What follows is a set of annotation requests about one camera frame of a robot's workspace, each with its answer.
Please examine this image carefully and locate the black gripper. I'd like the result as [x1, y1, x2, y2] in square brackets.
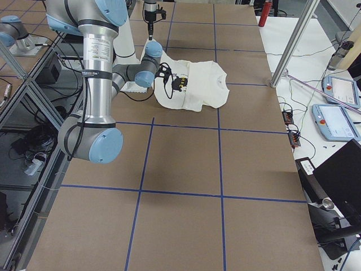
[143, 10, 157, 40]

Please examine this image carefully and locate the cream cat print t-shirt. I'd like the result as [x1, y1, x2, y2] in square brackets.
[152, 51, 229, 112]

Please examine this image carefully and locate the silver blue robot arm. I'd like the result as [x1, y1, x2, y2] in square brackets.
[46, 1, 163, 164]
[143, 0, 157, 41]

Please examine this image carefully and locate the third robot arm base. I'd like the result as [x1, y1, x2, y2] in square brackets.
[1, 15, 48, 57]

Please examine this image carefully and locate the red cylinder bottle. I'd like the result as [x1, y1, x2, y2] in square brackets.
[258, 0, 272, 27]

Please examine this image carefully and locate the white hook reacher stick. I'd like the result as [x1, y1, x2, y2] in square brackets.
[282, 71, 358, 112]

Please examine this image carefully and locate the far blue teach pendant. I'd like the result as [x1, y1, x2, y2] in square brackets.
[322, 75, 360, 110]

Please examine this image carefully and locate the blue teach pendant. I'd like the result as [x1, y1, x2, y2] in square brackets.
[311, 104, 360, 142]
[322, 75, 360, 110]

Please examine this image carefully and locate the near blue teach pendant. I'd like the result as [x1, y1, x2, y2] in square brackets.
[311, 104, 360, 142]

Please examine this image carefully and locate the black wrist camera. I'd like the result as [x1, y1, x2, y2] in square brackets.
[155, 62, 173, 85]

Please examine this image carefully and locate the aluminium frame post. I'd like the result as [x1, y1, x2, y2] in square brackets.
[270, 0, 320, 88]

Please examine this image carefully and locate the aluminium side frame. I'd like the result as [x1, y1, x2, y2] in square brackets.
[1, 24, 82, 270]

